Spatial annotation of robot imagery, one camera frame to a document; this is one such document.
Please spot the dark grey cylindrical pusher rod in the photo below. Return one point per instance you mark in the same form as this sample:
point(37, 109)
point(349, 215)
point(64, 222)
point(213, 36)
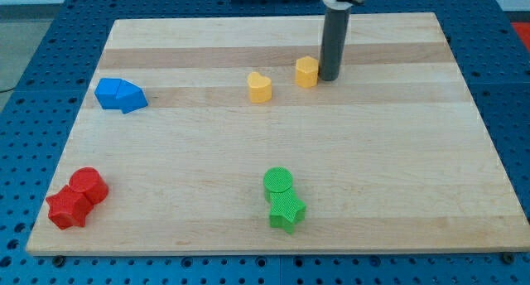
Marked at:
point(332, 45)

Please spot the yellow hexagon block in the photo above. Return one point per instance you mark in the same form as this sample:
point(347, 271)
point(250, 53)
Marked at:
point(307, 69)

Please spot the yellow heart block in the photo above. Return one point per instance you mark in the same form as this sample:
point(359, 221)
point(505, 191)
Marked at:
point(259, 88)

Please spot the green cylinder block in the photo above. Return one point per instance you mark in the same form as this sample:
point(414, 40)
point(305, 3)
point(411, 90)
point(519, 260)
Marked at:
point(276, 180)

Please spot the wooden board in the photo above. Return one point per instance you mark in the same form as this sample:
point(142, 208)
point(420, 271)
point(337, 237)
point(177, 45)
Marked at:
point(390, 158)

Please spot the green star block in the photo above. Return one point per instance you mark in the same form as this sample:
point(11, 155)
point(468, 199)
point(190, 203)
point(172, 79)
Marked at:
point(287, 210)

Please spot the blue pentagon block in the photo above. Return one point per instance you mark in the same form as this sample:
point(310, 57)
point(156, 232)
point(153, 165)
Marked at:
point(130, 97)

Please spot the blue cube block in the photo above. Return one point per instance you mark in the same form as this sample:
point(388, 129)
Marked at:
point(106, 93)

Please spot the red cylinder block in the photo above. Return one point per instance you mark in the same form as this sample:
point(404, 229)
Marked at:
point(88, 182)

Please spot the red star block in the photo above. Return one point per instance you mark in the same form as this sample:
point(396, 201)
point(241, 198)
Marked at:
point(68, 208)

